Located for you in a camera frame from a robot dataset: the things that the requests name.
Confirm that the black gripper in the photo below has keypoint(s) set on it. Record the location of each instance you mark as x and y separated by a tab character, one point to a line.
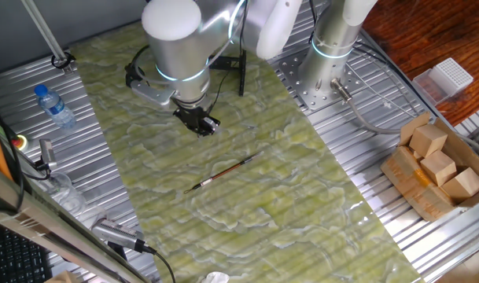
192	114

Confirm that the brown calligraphy brush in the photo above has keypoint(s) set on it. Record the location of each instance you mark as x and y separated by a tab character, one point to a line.
227	170

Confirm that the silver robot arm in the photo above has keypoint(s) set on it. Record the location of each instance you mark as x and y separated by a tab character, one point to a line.
176	47

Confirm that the black pen rack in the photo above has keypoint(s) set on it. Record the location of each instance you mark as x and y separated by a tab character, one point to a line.
242	78

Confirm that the green marble pattern mat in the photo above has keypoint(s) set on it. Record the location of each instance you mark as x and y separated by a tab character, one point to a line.
262	220

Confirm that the clear water bottle blue label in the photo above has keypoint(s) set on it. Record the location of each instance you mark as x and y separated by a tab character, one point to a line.
56	110

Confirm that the crumpled white paper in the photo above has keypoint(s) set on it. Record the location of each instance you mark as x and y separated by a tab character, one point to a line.
215	278

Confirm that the aluminium pole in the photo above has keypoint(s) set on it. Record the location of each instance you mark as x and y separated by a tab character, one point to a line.
46	35

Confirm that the yellow red emergency button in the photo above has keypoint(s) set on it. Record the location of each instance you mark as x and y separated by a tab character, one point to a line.
19	142

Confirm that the small cardboard box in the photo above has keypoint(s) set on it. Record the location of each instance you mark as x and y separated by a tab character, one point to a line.
64	278

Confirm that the large brown cardboard box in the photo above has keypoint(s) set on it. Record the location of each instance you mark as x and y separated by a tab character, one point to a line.
412	184

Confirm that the light wooden block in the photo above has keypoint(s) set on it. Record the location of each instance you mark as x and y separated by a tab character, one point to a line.
463	184
439	167
428	139

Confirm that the black keyboard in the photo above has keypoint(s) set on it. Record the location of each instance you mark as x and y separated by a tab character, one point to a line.
23	263

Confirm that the white pipette tip box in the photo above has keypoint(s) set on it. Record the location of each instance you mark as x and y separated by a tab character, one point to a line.
453	76

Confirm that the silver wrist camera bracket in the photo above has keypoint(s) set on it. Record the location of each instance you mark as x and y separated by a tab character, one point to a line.
152	94

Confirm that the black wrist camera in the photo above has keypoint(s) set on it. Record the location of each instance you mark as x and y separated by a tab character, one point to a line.
133	76

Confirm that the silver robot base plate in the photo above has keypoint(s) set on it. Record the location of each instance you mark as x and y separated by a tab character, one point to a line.
314	101

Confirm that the aluminium frame bar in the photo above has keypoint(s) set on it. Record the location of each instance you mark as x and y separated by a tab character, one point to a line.
26	212

